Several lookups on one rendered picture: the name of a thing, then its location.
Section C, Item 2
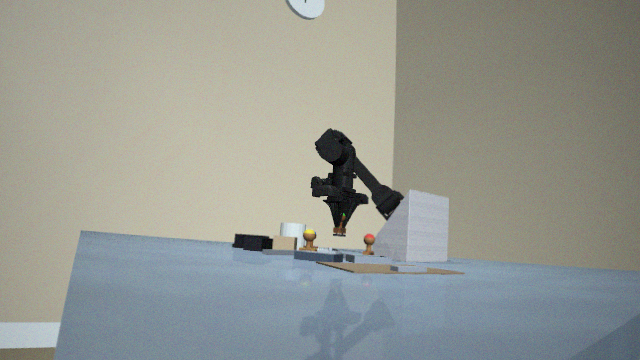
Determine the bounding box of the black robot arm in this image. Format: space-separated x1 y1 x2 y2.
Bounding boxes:
311 128 404 221

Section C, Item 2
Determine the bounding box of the blue stamp pad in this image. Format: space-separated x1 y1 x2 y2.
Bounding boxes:
294 250 343 262

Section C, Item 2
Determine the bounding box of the tan box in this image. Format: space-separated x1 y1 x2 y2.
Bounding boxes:
272 236 298 250

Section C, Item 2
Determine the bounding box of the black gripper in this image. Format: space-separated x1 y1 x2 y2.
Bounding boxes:
312 168 369 228

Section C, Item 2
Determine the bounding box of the yellow-handled rubber stamp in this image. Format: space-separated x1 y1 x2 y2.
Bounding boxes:
299 229 317 251

